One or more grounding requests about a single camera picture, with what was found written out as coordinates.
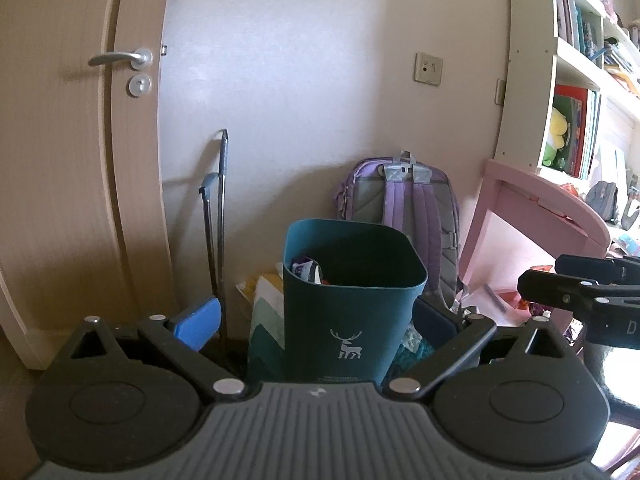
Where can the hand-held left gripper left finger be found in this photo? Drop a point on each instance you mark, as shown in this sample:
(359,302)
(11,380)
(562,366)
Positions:
(197,322)

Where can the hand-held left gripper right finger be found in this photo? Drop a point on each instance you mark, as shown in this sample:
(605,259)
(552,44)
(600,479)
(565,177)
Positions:
(435,319)

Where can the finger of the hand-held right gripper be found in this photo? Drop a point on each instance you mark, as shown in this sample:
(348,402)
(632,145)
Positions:
(590,265)
(545,286)

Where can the teal bin with deer print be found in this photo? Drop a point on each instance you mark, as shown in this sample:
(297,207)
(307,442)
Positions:
(350,310)

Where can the printed foil packet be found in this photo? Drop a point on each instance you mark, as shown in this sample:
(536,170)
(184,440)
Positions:
(304,270)

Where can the orange snack bag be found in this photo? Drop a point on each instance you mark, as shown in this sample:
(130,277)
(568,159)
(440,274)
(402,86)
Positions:
(527,304)

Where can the small grey bag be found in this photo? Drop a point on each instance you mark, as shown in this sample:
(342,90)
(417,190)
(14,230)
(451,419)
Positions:
(602,199)

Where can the teal white zigzag quilted blanket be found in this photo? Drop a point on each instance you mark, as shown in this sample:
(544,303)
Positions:
(265,340)

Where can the pink wooden desk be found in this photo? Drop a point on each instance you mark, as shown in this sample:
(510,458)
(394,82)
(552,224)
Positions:
(525,180)

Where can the purple grey backpack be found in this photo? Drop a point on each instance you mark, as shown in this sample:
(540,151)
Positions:
(400,200)

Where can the yellow green plush toy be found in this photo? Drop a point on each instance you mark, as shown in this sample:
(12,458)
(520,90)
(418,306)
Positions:
(557,135)

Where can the row of upright books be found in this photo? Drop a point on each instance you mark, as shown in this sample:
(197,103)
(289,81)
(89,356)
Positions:
(582,130)
(575,22)

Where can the beige wooden door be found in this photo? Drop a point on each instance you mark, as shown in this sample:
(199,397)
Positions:
(60,185)

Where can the white bookshelf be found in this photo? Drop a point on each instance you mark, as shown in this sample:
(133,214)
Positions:
(525,60)

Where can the silver door lock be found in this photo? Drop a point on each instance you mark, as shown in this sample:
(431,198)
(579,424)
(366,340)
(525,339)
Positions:
(140,85)

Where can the beige wall switch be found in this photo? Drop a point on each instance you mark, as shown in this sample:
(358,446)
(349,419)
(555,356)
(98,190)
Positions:
(500,92)

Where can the beige wall outlet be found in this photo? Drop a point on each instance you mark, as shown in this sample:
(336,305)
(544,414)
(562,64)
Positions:
(428,67)

